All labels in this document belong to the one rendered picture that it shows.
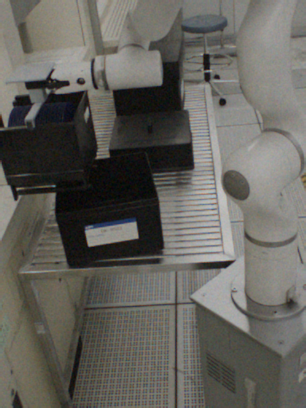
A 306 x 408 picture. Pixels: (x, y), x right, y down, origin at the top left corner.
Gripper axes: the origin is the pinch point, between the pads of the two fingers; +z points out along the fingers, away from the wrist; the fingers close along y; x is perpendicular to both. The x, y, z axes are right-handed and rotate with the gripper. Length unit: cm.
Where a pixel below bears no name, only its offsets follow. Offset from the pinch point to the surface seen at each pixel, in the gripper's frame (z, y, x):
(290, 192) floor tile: -88, 136, -123
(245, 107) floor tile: -74, 262, -122
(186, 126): -35, 50, -38
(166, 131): -28, 46, -38
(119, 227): -16.7, -10.1, -38.9
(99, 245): -10.4, -11.2, -43.6
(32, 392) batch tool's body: 15, -25, -86
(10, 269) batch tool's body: 15, -13, -49
